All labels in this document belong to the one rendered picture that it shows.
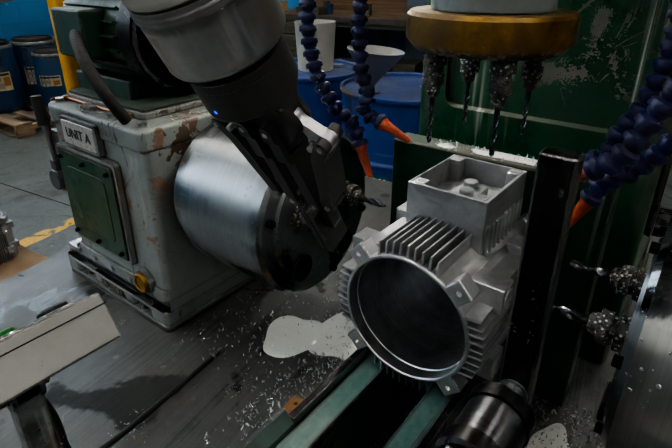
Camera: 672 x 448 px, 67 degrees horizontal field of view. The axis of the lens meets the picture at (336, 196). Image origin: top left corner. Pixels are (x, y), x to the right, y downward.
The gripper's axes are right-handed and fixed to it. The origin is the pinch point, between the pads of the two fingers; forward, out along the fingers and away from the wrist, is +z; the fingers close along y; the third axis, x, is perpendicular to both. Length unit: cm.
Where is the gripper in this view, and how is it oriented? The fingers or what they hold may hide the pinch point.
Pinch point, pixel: (324, 219)
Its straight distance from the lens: 50.7
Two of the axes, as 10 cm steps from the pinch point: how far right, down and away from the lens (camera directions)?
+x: -5.3, 7.4, -4.2
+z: 3.0, 6.2, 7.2
